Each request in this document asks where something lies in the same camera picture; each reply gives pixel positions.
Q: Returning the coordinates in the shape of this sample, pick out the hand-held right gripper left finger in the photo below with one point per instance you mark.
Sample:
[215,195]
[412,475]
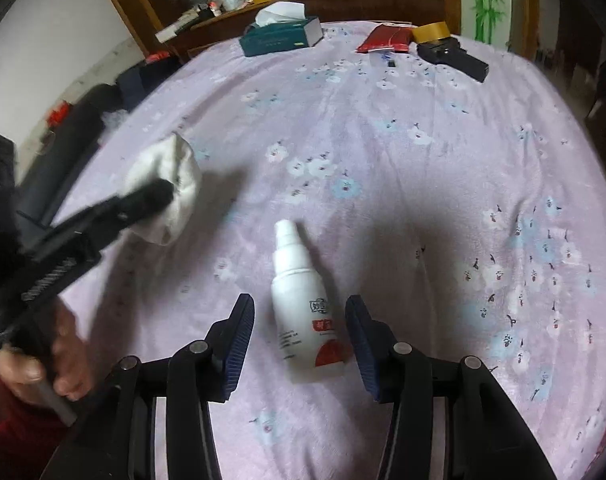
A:
[235,355]

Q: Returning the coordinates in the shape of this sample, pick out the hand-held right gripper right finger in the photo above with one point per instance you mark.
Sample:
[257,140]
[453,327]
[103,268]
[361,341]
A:
[365,355]

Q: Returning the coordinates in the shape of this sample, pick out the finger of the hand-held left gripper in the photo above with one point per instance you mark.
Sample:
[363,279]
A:
[138,202]

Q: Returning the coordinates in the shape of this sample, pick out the white cloth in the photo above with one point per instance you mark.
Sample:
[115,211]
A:
[175,165]

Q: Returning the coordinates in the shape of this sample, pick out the white spray bottle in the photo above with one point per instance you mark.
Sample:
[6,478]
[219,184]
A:
[303,310]

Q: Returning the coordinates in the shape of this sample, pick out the person's left forearm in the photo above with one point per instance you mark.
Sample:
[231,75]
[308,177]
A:
[18,445]

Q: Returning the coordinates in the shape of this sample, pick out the person's left hand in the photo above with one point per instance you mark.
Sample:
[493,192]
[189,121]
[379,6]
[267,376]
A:
[70,360]

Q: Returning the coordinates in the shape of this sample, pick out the black chair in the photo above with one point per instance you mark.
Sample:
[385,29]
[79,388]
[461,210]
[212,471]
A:
[65,150]

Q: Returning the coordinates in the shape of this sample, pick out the dark blue cloth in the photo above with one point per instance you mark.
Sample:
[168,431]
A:
[148,80]

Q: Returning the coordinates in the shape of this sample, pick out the purple floral tablecloth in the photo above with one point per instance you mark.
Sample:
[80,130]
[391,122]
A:
[408,185]

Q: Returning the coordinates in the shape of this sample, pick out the dark teal tissue box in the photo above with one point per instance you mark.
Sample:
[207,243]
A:
[283,35]

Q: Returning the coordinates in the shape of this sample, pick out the red packet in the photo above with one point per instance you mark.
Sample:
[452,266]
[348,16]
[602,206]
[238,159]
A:
[385,39]

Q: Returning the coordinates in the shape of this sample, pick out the black device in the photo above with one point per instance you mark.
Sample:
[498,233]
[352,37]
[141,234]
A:
[453,57]

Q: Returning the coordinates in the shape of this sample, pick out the brown tape roll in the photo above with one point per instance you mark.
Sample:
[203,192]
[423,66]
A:
[430,32]

